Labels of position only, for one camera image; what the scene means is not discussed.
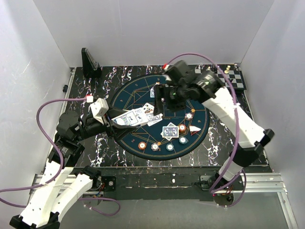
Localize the round blue poker mat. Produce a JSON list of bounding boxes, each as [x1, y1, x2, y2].
[[110, 74, 210, 160]]

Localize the blue white poker chip stack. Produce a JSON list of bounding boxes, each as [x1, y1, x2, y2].
[[151, 143, 159, 151]]

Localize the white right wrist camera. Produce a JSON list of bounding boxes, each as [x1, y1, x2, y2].
[[163, 74, 172, 82]]

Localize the orange poker chip stack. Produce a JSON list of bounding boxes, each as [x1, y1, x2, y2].
[[138, 142, 147, 150]]

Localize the blue playing card box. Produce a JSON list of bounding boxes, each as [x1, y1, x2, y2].
[[112, 110, 141, 126]]

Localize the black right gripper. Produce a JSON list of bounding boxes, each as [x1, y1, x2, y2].
[[152, 83, 189, 115]]

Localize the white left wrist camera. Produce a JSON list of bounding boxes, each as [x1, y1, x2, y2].
[[90, 98, 109, 125]]

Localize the blue white chips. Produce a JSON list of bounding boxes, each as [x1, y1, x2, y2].
[[185, 113, 193, 120]]

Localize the black card holder stand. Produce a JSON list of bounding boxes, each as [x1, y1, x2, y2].
[[81, 48, 102, 78]]

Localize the deck of playing cards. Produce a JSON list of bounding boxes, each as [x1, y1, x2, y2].
[[134, 107, 148, 124]]

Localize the green chips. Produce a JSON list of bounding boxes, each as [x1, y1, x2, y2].
[[179, 136, 188, 145]]

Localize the black white chess board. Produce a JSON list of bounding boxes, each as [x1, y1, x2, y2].
[[194, 66, 246, 90]]

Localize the green poker chip stack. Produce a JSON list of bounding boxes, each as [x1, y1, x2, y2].
[[166, 144, 174, 151]]

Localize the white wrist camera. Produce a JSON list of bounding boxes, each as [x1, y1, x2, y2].
[[163, 74, 172, 82], [90, 98, 109, 125]]

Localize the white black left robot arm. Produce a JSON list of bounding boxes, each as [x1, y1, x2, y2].
[[10, 105, 137, 229]]

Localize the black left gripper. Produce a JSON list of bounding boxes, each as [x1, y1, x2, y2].
[[75, 103, 136, 141]]

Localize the pulled face-down playing card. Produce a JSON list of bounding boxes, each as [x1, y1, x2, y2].
[[146, 113, 162, 122]]

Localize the orange chips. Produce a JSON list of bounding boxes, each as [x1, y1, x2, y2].
[[178, 124, 187, 133]]

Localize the aluminium rail frame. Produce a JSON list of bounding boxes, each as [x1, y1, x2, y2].
[[20, 68, 298, 229]]

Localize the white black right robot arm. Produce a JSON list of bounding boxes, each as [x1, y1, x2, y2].
[[153, 61, 275, 190]]

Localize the white chess piece right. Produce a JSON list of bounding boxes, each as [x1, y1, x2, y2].
[[224, 65, 231, 74]]

